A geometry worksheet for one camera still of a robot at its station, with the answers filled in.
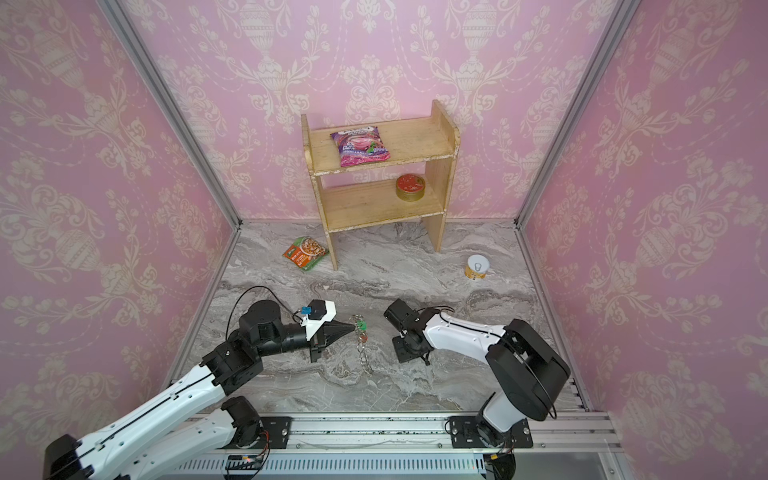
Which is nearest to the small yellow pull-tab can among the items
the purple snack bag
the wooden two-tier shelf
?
the wooden two-tier shelf

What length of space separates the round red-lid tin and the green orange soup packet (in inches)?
14.1

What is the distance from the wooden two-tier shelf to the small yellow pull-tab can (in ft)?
0.44

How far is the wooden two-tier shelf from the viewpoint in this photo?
0.77 metres

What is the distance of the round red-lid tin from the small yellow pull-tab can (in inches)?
11.2

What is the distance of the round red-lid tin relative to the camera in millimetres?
990

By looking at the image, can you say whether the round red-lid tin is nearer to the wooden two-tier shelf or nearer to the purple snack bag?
the wooden two-tier shelf

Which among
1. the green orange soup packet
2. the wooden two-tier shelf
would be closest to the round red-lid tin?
the wooden two-tier shelf

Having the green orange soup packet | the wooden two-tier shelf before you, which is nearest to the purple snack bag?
the wooden two-tier shelf

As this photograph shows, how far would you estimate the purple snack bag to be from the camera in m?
0.76

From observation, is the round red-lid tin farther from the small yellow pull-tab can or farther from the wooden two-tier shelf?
the small yellow pull-tab can

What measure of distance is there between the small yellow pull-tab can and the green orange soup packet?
518 millimetres

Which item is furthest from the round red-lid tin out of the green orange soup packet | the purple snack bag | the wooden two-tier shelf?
the green orange soup packet

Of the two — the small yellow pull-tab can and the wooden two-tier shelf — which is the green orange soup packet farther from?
the small yellow pull-tab can

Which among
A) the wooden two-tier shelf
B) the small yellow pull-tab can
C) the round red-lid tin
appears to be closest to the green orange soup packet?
the wooden two-tier shelf
